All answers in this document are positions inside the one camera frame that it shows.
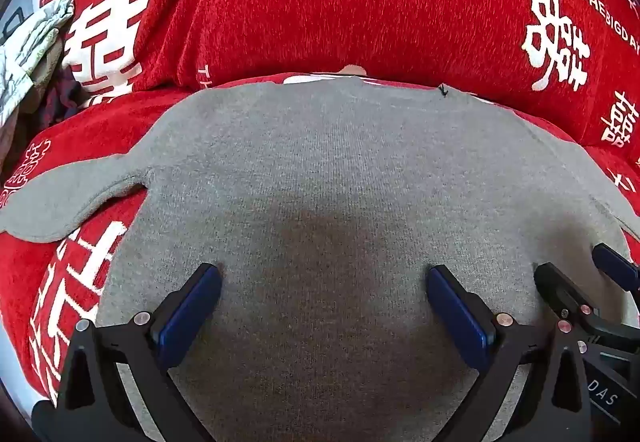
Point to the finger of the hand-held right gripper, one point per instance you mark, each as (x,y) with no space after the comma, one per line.
(617,264)
(560,289)

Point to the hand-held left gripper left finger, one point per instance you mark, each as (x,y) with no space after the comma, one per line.
(189,314)

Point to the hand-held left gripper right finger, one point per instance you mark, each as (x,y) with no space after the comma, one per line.
(460,317)

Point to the grey knit sweater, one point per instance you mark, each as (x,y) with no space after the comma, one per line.
(325,172)

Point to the dark plaid cloth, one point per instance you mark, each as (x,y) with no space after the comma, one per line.
(57,92)

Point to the small pink object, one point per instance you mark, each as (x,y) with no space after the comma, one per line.
(352,69)

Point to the white grey crumpled cloth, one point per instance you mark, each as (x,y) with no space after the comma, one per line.
(30,42)

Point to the black rectangular frame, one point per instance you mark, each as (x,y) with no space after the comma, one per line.
(14,21)

